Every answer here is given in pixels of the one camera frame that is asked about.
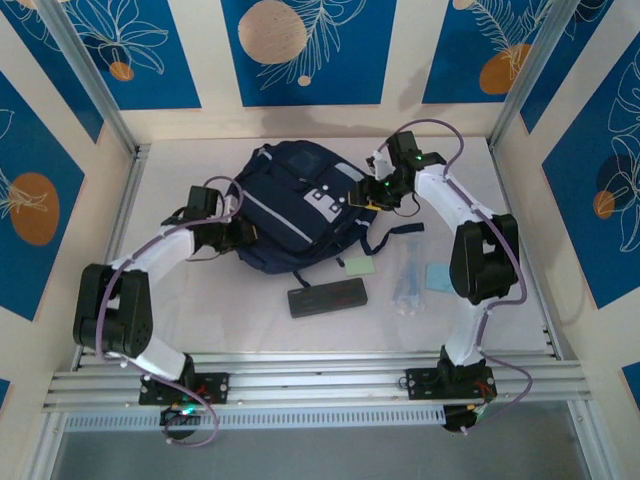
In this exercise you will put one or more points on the aluminium frame post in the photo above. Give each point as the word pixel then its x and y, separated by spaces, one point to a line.
pixel 530 75
pixel 85 75

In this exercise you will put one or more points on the black connector board with LED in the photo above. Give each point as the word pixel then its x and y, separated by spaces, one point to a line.
pixel 457 420
pixel 177 422

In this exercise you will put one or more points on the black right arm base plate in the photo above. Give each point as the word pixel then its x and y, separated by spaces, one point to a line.
pixel 422 384

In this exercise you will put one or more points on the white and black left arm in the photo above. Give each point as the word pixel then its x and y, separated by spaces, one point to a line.
pixel 150 255

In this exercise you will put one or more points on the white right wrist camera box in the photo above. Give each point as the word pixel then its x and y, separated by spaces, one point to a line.
pixel 382 162

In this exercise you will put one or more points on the light blue sticky note pad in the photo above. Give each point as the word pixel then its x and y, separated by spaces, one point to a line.
pixel 437 277

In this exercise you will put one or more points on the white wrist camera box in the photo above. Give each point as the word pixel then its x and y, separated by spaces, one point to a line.
pixel 382 162
pixel 229 205

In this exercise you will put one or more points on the green sticky note pad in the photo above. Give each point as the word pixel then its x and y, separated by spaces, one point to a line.
pixel 361 266

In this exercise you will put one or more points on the clear pack of blue pens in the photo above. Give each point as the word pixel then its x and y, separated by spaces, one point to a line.
pixel 407 285

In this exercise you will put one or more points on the black pencil case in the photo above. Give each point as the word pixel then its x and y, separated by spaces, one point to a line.
pixel 327 298

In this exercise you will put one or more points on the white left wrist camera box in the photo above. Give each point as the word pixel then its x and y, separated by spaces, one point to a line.
pixel 229 205

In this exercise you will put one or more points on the navy blue backpack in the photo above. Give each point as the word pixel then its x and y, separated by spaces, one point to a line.
pixel 280 215

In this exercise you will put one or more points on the aluminium mounting rail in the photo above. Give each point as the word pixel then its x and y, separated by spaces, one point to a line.
pixel 310 382

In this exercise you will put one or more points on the aluminium side rail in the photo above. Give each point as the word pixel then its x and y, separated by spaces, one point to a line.
pixel 530 260
pixel 120 225

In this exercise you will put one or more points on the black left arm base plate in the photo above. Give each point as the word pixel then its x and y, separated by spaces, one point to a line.
pixel 215 387

